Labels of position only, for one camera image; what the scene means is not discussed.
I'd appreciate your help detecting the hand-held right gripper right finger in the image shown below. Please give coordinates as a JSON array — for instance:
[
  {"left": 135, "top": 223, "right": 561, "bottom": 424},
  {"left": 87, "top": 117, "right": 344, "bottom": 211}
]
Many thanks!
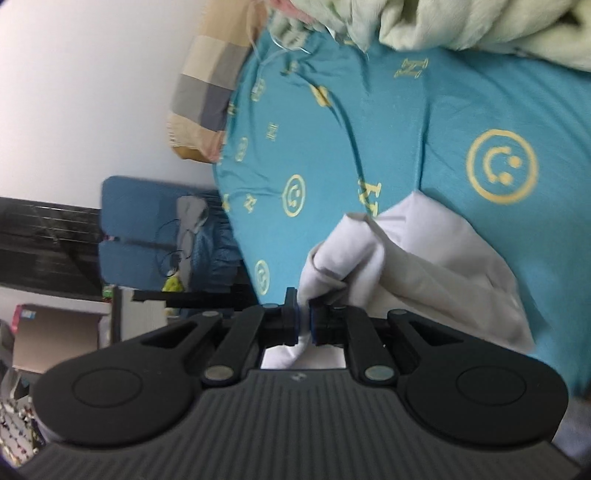
[{"left": 308, "top": 298, "right": 465, "bottom": 386}]

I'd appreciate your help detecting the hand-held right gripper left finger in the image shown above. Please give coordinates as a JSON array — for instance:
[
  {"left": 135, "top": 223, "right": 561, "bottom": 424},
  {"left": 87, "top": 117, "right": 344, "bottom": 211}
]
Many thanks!
[{"left": 139, "top": 287, "right": 304, "bottom": 386}]

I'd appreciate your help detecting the light grey t-shirt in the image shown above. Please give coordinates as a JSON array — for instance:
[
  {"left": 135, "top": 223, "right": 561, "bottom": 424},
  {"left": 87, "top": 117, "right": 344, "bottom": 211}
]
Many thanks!
[{"left": 261, "top": 191, "right": 536, "bottom": 370}]

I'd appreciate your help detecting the grey cloth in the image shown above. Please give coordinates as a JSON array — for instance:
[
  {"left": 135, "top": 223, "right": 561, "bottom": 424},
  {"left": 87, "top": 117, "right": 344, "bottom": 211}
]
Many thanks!
[{"left": 178, "top": 195, "right": 212, "bottom": 232}]

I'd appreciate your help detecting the blue covered chair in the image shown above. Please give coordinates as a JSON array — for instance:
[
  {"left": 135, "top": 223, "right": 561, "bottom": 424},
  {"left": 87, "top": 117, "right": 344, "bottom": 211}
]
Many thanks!
[{"left": 99, "top": 175, "right": 245, "bottom": 301}]

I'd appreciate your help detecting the teal printed bed sheet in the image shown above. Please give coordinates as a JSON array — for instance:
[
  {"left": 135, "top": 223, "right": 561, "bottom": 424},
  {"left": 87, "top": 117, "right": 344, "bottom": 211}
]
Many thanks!
[{"left": 212, "top": 28, "right": 591, "bottom": 402}]

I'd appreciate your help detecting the cardboard box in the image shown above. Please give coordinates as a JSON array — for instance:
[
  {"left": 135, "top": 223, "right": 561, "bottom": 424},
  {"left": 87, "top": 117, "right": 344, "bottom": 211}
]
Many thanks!
[{"left": 11, "top": 304, "right": 112, "bottom": 374}]

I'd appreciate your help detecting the plaid pillow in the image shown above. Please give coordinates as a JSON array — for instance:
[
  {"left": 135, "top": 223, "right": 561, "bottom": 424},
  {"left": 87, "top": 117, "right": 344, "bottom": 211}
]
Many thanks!
[{"left": 167, "top": 0, "right": 269, "bottom": 163}]

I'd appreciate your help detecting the white and black desk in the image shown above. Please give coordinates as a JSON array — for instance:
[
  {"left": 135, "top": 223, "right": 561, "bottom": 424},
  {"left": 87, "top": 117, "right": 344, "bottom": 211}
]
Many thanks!
[{"left": 0, "top": 198, "right": 259, "bottom": 352}]

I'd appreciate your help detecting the spotted patterned cloth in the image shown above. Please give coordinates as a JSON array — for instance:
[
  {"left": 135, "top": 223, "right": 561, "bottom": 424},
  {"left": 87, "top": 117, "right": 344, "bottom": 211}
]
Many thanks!
[{"left": 0, "top": 369, "right": 44, "bottom": 467}]

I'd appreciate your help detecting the pink fleece blanket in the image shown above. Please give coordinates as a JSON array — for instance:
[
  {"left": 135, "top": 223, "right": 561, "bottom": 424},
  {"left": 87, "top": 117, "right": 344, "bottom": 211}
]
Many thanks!
[{"left": 270, "top": 0, "right": 315, "bottom": 21}]

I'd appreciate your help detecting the white cable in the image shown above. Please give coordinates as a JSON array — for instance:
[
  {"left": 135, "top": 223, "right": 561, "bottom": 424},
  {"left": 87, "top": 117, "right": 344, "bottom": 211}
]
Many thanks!
[{"left": 249, "top": 11, "right": 317, "bottom": 58}]

